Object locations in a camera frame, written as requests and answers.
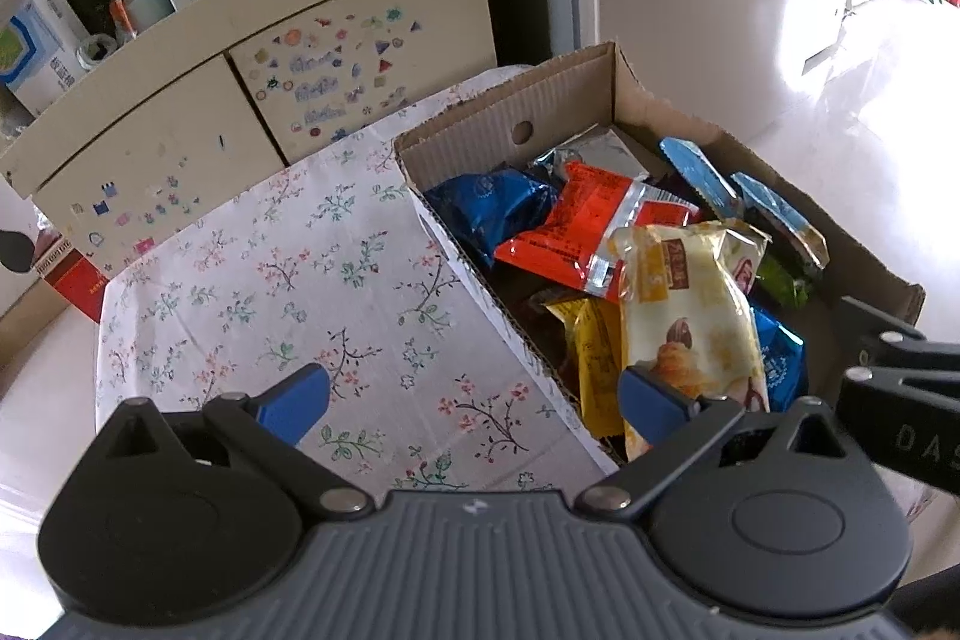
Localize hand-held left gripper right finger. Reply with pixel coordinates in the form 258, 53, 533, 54
576, 366, 856, 522

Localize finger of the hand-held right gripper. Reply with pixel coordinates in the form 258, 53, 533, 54
840, 297, 960, 378

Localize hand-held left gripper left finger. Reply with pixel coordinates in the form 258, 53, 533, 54
94, 364, 374, 522

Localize cream yellow bread packet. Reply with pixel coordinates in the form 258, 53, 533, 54
607, 218, 773, 461

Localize orange red snack packet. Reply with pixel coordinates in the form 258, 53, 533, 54
493, 160, 702, 304

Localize silver foil snack packet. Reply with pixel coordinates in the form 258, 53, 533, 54
525, 128, 653, 191

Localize brown cardboard box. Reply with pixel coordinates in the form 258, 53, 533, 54
394, 40, 927, 468

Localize yellow snack packet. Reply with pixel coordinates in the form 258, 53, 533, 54
544, 295, 627, 438

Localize floral white tablecloth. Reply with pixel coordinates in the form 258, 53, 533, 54
94, 62, 623, 491

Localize green snack packet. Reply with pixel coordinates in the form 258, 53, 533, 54
754, 254, 815, 311

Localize light blue snack packet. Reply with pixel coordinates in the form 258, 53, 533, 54
731, 171, 830, 270
658, 137, 743, 221

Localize red carton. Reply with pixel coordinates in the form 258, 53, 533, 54
34, 235, 113, 322

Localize dark blue snack packet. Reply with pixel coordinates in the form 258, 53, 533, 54
424, 166, 560, 270

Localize cream cabinet with stickers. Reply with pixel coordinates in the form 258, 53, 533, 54
0, 0, 500, 319

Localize white and blue carton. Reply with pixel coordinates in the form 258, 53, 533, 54
0, 0, 91, 116

